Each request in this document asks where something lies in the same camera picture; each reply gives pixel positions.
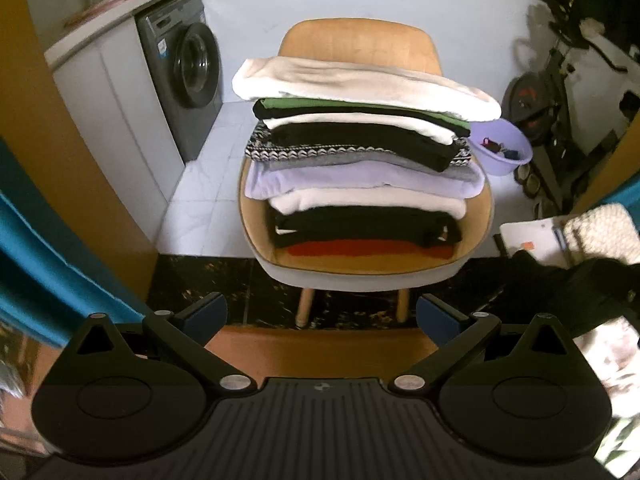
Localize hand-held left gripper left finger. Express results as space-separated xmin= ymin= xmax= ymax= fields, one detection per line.
xmin=61 ymin=291 xmax=253 ymax=396

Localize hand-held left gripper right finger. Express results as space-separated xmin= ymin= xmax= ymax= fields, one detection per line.
xmin=391 ymin=293 xmax=582 ymax=395

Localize cream fuzzy jacket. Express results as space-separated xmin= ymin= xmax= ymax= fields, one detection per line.
xmin=232 ymin=56 xmax=502 ymax=123

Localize stack of folded clothes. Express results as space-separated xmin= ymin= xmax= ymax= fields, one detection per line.
xmin=245 ymin=97 xmax=488 ymax=260

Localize colourful clothes pegs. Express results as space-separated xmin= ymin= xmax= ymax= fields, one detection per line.
xmin=481 ymin=138 xmax=522 ymax=159

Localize white notebook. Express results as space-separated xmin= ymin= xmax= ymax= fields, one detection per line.
xmin=499 ymin=217 xmax=573 ymax=268

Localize black garment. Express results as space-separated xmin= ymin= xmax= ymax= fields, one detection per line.
xmin=510 ymin=250 xmax=640 ymax=341

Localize purple plastic basin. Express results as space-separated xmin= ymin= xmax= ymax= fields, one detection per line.
xmin=467 ymin=119 xmax=534 ymax=177

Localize white patterned cloth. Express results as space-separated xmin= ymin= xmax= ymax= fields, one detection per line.
xmin=575 ymin=305 xmax=640 ymax=478

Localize white knit blanket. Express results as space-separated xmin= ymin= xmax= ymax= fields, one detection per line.
xmin=562 ymin=204 xmax=640 ymax=267

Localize blue curtain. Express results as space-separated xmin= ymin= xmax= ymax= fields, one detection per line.
xmin=0 ymin=137 xmax=151 ymax=348

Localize white cabinet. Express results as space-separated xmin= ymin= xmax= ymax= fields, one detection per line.
xmin=44 ymin=0 xmax=198 ymax=256

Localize grey washing machine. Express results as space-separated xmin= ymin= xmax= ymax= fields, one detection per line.
xmin=135 ymin=0 xmax=225 ymax=162

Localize exercise bike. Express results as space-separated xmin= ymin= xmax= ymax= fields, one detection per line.
xmin=510 ymin=0 xmax=640 ymax=216

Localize tan chair with wooden legs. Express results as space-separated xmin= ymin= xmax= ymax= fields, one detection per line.
xmin=237 ymin=18 xmax=496 ymax=331

